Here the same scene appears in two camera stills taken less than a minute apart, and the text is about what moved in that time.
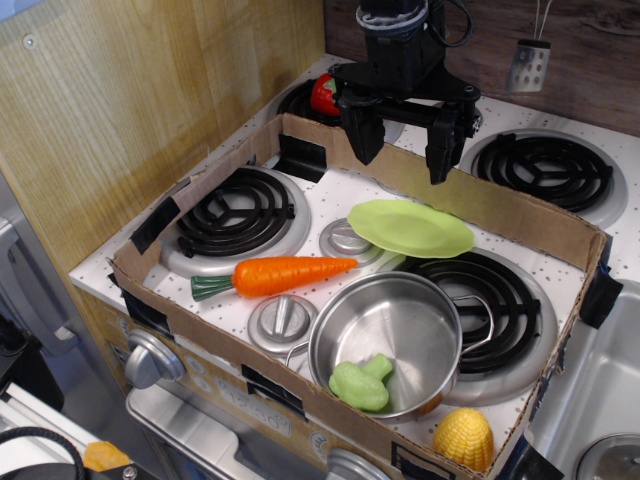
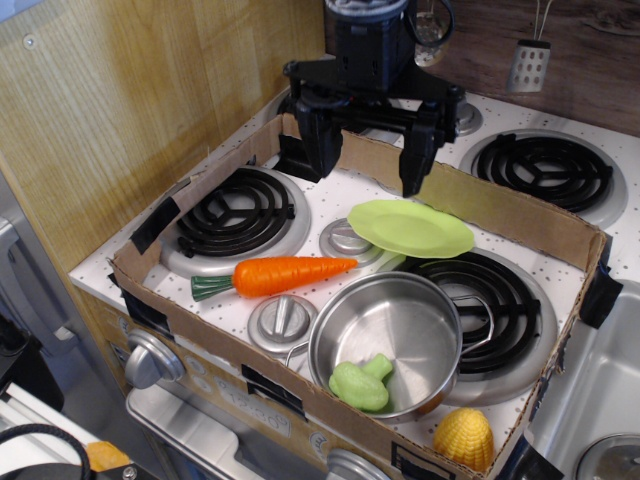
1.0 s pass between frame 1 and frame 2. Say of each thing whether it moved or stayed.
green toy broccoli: stayed
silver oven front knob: stayed
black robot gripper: moved
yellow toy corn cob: stayed
